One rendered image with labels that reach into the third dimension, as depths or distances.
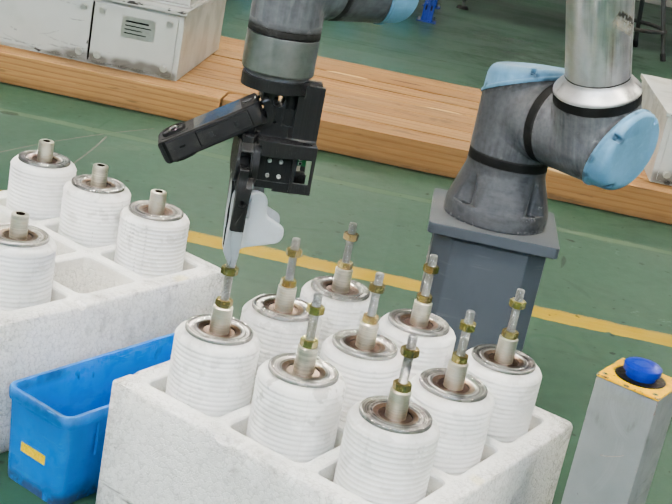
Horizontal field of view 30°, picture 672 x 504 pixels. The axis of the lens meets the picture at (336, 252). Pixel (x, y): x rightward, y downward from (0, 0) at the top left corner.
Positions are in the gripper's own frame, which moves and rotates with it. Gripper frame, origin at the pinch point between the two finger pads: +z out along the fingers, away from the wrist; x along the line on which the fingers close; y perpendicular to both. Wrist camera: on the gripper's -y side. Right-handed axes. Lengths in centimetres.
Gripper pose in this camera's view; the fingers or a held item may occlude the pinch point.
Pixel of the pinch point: (226, 252)
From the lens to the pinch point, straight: 135.8
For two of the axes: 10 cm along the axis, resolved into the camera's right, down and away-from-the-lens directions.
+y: 9.7, 1.2, 1.9
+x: -1.4, -3.5, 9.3
